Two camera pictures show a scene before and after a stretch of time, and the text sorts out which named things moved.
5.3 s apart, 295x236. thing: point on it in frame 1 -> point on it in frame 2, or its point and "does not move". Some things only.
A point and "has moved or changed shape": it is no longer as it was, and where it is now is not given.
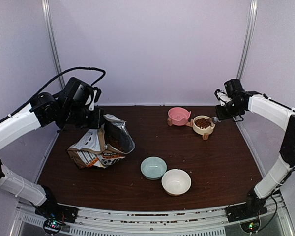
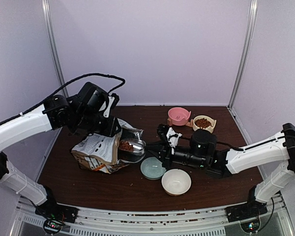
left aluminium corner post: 52,41 does not move
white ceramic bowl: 176,182 does not move
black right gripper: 221,115 -> 165,154
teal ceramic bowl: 153,167 does not move
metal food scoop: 215,120 -> 131,150
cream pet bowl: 203,125 does not move
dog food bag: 105,146 has moved or changed shape
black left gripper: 98,120 -> 109,130
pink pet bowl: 179,116 does not move
